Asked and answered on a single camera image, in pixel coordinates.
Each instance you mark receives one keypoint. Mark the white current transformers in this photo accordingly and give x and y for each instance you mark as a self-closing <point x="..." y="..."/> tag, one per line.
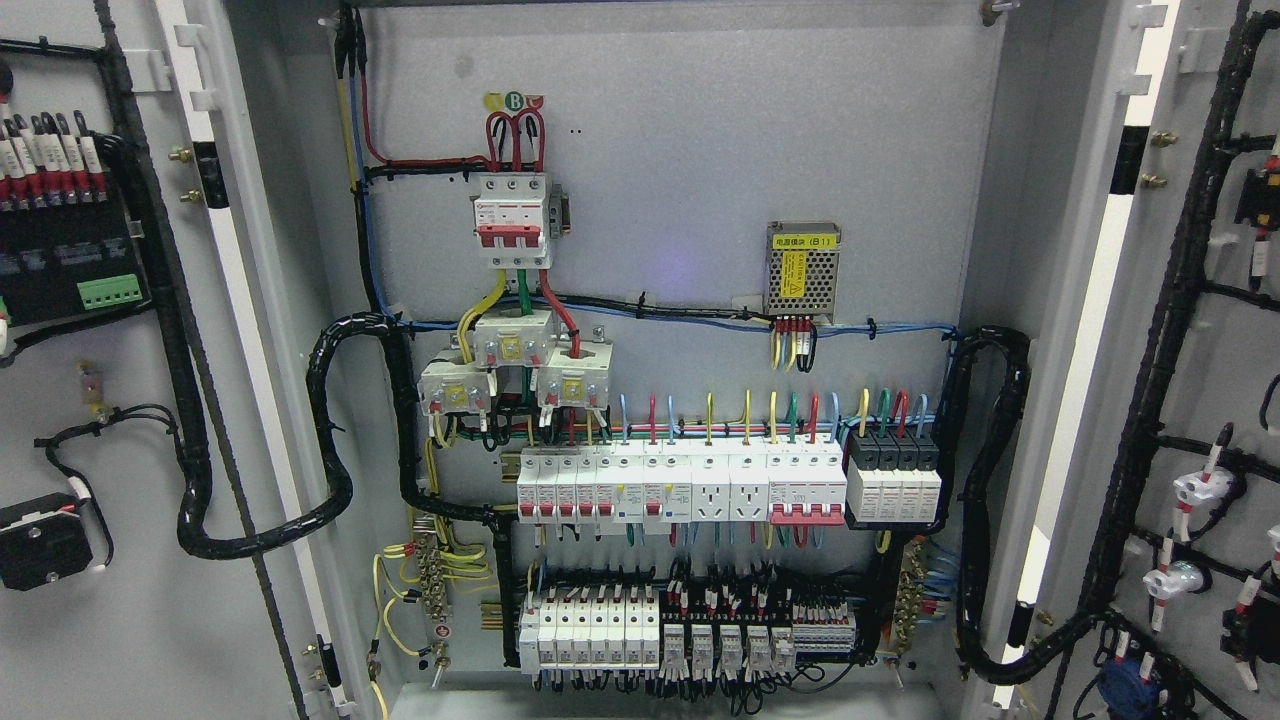
<point x="529" y="355"/>

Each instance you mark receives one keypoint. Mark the white socket and breaker row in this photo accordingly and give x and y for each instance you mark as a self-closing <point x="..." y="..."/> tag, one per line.
<point x="642" y="484"/>

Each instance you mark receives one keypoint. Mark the metal mesh power supply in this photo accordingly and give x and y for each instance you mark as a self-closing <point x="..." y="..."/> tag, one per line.
<point x="802" y="268"/>

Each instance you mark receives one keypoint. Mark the red white main breaker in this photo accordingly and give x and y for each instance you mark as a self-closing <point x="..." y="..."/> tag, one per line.
<point x="518" y="218"/>

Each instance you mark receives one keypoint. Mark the white lower breaker row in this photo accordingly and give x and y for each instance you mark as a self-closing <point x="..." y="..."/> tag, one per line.
<point x="583" y="631"/>

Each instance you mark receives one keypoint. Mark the black white surge protector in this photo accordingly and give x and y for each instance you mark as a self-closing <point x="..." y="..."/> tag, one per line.
<point x="892" y="482"/>

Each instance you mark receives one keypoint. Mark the brass left ground busbar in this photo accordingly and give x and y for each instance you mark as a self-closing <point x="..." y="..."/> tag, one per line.
<point x="432" y="537"/>

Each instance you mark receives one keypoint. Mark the brass ground busbar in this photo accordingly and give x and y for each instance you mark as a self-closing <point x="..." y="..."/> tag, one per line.
<point x="432" y="537"/>
<point x="909" y="597"/>

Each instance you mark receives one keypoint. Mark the lower relay terminal row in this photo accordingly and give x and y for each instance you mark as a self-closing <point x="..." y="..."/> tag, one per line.
<point x="723" y="632"/>

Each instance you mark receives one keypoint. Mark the brass right ground busbar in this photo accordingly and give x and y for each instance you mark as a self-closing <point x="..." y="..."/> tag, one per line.
<point x="909" y="597"/>

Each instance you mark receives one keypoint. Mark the black digital power meter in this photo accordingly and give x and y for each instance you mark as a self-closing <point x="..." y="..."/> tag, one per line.
<point x="61" y="262"/>

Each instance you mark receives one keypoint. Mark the white rotary selector switch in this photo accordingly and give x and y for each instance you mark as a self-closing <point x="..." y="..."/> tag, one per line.
<point x="42" y="540"/>

